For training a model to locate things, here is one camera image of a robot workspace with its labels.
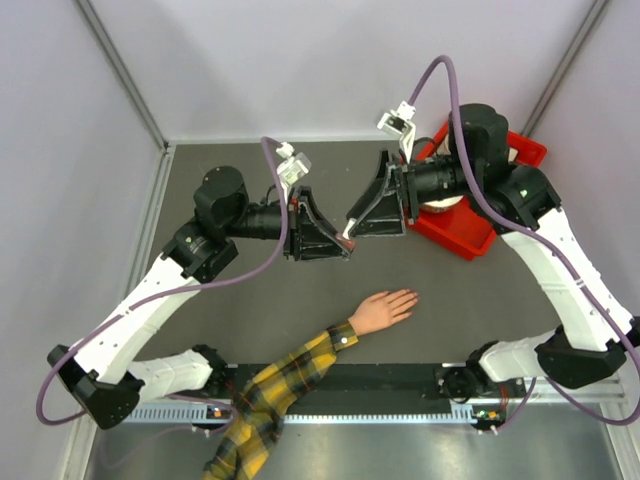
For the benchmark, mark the pink nail polish bottle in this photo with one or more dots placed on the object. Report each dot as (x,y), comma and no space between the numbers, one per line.
(347,243)

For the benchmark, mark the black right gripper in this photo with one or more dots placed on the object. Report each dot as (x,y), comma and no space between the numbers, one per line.
(384,219)

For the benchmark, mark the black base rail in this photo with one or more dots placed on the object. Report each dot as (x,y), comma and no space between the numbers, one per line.
(351,389)

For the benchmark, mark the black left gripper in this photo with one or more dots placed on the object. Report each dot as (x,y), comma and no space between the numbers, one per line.
(308,248)

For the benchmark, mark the white nail polish cap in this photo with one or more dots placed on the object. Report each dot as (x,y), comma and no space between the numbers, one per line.
(349,229)

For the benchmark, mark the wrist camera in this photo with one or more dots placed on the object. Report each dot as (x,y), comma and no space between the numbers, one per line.
(398,123)
(294,166)

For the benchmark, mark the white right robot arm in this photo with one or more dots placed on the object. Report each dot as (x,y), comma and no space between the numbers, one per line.
(596,334)

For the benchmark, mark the red plastic bin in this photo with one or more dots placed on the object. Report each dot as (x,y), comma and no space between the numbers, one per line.
(461,230)

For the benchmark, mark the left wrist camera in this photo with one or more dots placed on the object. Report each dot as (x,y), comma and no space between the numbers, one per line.
(294,166)

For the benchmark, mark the yellow plaid sleeve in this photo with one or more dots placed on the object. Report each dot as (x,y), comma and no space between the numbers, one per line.
(265,400)

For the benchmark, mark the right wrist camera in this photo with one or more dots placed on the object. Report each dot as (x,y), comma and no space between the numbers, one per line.
(398,123)

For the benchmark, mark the white tape roll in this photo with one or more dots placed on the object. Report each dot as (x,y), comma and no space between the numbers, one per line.
(440,206)

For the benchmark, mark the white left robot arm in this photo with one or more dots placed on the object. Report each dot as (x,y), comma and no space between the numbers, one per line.
(103,374)

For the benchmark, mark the mannequin hand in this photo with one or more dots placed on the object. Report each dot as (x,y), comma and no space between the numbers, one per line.
(383,310)

